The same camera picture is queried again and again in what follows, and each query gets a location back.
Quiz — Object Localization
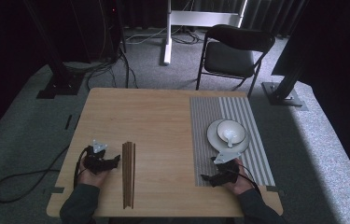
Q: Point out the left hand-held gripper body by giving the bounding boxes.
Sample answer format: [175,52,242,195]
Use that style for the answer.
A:
[83,139,115,175]

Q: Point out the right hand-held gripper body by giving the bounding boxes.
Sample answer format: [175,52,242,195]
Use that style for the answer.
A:
[213,151,242,186]

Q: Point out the bundle of wooden chopsticks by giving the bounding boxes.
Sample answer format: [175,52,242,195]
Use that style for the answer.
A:
[121,141,136,210]

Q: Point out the white round plate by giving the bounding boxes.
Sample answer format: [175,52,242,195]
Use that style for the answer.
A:
[206,119,251,156]

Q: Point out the person's left hand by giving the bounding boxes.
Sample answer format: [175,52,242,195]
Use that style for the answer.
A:
[77,161,110,189]

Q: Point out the person's right hand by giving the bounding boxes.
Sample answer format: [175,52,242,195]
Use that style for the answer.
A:
[225,159,255,195]

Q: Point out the white ceramic spoon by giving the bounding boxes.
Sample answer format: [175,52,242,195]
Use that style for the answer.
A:
[222,130,239,148]

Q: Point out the white bowl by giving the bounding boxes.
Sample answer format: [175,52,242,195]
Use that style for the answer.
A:
[216,119,246,145]

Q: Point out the black tape strip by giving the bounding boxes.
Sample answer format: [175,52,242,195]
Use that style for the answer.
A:
[64,114,74,131]

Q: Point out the grey striped placemat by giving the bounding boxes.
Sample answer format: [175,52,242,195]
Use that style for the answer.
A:
[189,96,276,188]

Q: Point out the black metal stand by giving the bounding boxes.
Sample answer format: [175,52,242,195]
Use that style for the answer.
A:
[22,0,85,100]
[261,63,305,107]

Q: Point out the black folding chair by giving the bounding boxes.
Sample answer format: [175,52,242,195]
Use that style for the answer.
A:
[195,23,276,97]

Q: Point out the dark equipment cabinet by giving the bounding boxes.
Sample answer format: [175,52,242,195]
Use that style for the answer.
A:
[69,0,124,62]

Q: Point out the dark curtain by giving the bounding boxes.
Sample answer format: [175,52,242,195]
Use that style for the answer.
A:
[122,0,308,35]

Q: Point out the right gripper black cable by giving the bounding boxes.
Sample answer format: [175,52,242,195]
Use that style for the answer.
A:
[237,167,262,198]

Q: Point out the black floor cable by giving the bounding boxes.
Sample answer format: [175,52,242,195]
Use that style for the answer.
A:
[0,144,71,204]

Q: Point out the tangle of dark cables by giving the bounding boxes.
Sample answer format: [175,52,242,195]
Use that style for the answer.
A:
[63,46,139,91]

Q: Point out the grey floor cables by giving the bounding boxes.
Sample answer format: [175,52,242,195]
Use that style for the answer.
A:
[125,26,203,47]

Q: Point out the white desk frame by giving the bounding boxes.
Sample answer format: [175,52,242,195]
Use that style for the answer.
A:
[162,0,249,65]

